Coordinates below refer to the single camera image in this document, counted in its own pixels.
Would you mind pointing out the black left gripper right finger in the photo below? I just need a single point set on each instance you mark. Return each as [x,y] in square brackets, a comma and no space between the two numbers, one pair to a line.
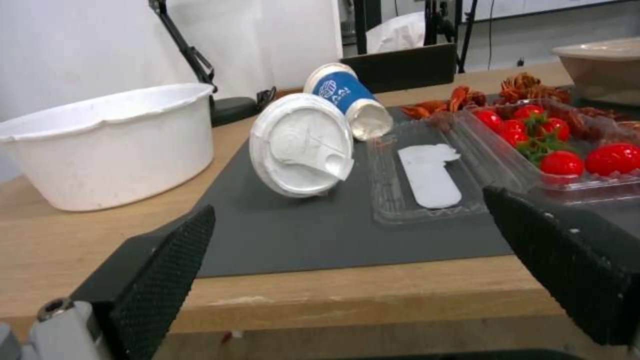
[575,262]

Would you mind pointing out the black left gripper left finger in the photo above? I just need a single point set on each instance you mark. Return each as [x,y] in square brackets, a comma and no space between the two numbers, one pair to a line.
[150,277]

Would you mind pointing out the clear plastic takeout box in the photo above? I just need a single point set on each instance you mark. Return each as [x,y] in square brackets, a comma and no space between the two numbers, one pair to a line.
[480,161]

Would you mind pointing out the red cherry tomato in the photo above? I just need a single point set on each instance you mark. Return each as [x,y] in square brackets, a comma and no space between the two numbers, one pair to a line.
[612,159]
[556,129]
[561,165]
[529,111]
[489,119]
[512,131]

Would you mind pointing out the green tomato vine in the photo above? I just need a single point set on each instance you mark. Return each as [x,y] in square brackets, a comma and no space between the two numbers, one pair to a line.
[540,144]

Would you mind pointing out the white paper bowl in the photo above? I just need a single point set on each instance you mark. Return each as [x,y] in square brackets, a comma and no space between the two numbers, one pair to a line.
[110,157]

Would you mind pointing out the red-brown crayfish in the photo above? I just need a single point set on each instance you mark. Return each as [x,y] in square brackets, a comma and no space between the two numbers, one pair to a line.
[422,109]
[602,120]
[522,85]
[467,96]

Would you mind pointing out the dark grey table mat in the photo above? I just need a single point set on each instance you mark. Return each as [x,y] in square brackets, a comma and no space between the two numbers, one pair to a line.
[300,232]

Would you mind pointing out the white label sticker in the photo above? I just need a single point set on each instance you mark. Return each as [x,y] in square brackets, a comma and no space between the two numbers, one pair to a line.
[430,176]

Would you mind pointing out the beige lidded food container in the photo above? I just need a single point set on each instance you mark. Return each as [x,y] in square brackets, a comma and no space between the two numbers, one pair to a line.
[600,71]

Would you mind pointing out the white cup with lid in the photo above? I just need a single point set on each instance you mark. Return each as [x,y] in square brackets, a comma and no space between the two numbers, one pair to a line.
[295,146]

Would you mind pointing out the black desk lamp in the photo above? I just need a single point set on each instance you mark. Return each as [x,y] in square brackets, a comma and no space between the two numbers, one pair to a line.
[195,63]

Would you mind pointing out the black chair back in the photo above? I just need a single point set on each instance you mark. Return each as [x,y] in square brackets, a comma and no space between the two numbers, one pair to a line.
[400,67]

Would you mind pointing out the blue paper cup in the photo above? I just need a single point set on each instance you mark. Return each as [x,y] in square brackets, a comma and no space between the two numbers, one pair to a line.
[340,90]

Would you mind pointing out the black tripod stand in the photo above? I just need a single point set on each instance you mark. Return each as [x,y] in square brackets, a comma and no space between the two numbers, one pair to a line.
[447,22]

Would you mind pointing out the white covered object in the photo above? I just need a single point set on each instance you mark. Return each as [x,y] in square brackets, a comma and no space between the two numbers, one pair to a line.
[395,32]

